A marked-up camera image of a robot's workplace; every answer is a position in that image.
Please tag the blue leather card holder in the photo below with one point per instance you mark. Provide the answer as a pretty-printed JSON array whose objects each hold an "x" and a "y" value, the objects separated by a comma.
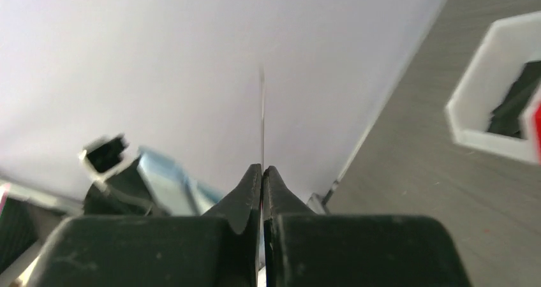
[{"x": 171, "y": 186}]

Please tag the red plastic bin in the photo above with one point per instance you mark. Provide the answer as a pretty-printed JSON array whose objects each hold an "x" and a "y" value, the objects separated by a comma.
[{"x": 536, "y": 120}]

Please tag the white plastic bin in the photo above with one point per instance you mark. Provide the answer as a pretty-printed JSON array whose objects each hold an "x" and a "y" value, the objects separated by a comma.
[{"x": 507, "y": 45}]

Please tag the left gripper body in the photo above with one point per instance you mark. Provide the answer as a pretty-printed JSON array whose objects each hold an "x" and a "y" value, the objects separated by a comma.
[{"x": 126, "y": 194}]

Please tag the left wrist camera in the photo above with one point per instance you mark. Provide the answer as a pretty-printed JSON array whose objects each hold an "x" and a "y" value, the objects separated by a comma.
[{"x": 104, "y": 157}]

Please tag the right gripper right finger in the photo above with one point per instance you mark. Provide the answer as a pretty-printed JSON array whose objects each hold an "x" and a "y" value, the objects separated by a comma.
[{"x": 304, "y": 248}]

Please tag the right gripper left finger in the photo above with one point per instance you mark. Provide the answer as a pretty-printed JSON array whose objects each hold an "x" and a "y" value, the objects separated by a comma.
[{"x": 218, "y": 248}]

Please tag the black card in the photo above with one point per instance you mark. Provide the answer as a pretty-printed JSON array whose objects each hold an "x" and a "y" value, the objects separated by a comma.
[{"x": 261, "y": 73}]

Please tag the black cards in white bin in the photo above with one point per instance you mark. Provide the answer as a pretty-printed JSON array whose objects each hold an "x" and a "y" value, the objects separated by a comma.
[{"x": 505, "y": 117}]

